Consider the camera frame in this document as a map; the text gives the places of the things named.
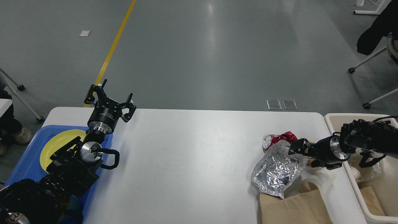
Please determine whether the white desk base far right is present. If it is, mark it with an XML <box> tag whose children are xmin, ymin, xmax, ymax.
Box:
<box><xmin>353</xmin><ymin>0</ymin><xmax>391</xmax><ymax>15</ymax></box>

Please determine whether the teal mug yellow inside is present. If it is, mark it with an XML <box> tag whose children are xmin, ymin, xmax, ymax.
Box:
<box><xmin>59</xmin><ymin>195</ymin><xmax>82</xmax><ymax>224</ymax></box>

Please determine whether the crushed red soda can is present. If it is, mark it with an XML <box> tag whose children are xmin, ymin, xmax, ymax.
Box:
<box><xmin>262</xmin><ymin>131</ymin><xmax>298</xmax><ymax>151</ymax></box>

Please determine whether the silver foil bag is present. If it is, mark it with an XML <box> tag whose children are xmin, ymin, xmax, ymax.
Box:
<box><xmin>251</xmin><ymin>140</ymin><xmax>308</xmax><ymax>199</ymax></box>

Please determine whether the person's beige shoe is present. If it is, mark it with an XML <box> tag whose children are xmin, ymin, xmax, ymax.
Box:
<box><xmin>10</xmin><ymin>127</ymin><xmax>33</xmax><ymax>146</ymax></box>

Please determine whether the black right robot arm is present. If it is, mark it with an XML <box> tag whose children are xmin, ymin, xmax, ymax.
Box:
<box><xmin>288</xmin><ymin>116</ymin><xmax>398</xmax><ymax>170</ymax></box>

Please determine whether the grey chair leg with caster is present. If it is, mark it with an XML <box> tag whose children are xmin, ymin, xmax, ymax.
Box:
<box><xmin>0</xmin><ymin>68</ymin><xmax>45</xmax><ymax>123</ymax></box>

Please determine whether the right floor outlet cover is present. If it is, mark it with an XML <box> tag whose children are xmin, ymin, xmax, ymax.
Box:
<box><xmin>282</xmin><ymin>100</ymin><xmax>298</xmax><ymax>110</ymax></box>

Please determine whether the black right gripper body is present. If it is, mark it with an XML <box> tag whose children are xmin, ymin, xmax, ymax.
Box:
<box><xmin>310</xmin><ymin>135</ymin><xmax>350</xmax><ymax>170</ymax></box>

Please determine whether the yellow plastic plate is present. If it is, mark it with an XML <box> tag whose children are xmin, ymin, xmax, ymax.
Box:
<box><xmin>39</xmin><ymin>129</ymin><xmax>86</xmax><ymax>171</ymax></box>

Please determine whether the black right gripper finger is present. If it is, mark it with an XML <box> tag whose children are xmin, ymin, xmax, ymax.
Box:
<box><xmin>290</xmin><ymin>138</ymin><xmax>314</xmax><ymax>148</ymax></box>
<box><xmin>288</xmin><ymin>144</ymin><xmax>314</xmax><ymax>157</ymax></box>

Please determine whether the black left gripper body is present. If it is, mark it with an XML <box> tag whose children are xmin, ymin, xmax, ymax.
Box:
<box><xmin>87</xmin><ymin>107</ymin><xmax>122</xmax><ymax>135</ymax></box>

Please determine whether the white paper cup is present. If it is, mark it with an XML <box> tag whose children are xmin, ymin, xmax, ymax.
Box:
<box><xmin>300</xmin><ymin>168</ymin><xmax>337</xmax><ymax>195</ymax></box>

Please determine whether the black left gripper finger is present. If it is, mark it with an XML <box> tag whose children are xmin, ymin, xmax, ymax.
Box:
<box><xmin>114</xmin><ymin>93</ymin><xmax>137</xmax><ymax>123</ymax></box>
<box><xmin>84</xmin><ymin>79</ymin><xmax>109</xmax><ymax>108</ymax></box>

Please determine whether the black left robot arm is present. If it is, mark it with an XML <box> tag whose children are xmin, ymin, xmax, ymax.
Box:
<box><xmin>1</xmin><ymin>79</ymin><xmax>137</xmax><ymax>224</ymax></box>

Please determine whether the floor outlet cover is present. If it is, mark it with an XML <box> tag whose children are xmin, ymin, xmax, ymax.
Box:
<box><xmin>282</xmin><ymin>100</ymin><xmax>298</xmax><ymax>110</ymax></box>
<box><xmin>267</xmin><ymin>100</ymin><xmax>282</xmax><ymax>110</ymax></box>

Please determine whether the blue plastic tray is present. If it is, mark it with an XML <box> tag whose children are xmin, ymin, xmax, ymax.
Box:
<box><xmin>1</xmin><ymin>125</ymin><xmax>113</xmax><ymax>224</ymax></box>

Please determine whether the white office chair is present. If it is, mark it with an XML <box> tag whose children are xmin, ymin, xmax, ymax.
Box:
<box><xmin>348</xmin><ymin>36</ymin><xmax>398</xmax><ymax>109</ymax></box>

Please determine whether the brown paper bag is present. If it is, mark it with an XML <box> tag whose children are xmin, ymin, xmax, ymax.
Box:
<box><xmin>259</xmin><ymin>189</ymin><xmax>333</xmax><ymax>224</ymax></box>

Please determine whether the left floor outlet cover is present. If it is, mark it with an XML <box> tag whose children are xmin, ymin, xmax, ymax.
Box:
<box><xmin>267</xmin><ymin>100</ymin><xmax>282</xmax><ymax>110</ymax></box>

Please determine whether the brown paper in bin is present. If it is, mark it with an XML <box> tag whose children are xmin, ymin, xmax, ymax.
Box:
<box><xmin>360</xmin><ymin>186</ymin><xmax>385</xmax><ymax>216</ymax></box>

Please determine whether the beige plastic bin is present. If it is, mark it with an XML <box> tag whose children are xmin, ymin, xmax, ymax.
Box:
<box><xmin>324</xmin><ymin>113</ymin><xmax>398</xmax><ymax>224</ymax></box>

